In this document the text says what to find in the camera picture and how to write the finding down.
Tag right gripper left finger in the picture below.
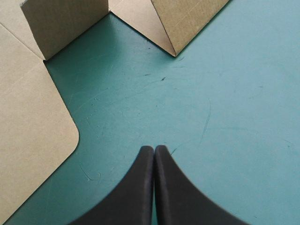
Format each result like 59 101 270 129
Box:
66 145 155 225

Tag brown cardboard box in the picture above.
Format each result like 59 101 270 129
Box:
0 0 233 222

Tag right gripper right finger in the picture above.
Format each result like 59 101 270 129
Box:
154 145 253 225

